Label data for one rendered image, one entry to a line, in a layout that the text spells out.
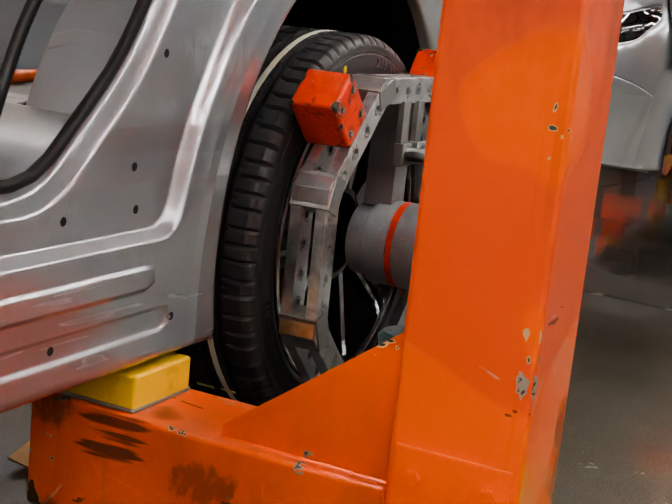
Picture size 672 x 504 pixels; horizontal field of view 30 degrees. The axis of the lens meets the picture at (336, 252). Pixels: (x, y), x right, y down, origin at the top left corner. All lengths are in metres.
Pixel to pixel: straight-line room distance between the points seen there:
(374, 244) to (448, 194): 0.63
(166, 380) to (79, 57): 0.50
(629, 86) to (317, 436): 3.16
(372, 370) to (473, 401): 0.14
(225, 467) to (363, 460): 0.18
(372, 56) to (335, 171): 0.31
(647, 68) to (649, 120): 0.19
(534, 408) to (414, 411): 0.14
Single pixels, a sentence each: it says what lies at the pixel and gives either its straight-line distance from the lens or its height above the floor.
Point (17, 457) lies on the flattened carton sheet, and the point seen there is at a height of 0.03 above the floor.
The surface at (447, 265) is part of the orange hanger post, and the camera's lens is 1.39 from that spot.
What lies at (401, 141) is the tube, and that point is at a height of 1.02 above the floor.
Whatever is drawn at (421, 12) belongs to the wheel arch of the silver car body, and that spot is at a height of 1.22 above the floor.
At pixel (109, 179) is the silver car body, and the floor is 0.99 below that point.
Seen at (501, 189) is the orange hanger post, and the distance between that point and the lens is 1.36.
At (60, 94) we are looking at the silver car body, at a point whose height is 1.06.
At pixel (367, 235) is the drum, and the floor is 0.87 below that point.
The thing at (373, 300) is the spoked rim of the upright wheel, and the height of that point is 0.70.
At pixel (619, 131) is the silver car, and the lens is 4.56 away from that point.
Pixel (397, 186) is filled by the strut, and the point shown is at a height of 0.94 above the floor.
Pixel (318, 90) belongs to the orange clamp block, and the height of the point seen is 1.10.
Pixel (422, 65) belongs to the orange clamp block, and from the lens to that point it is 2.19.
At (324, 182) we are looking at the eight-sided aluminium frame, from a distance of 1.81.
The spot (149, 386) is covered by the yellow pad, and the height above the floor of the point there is 0.71.
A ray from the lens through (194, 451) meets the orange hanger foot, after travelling 1.60.
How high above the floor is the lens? 1.22
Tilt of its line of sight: 11 degrees down
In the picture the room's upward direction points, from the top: 6 degrees clockwise
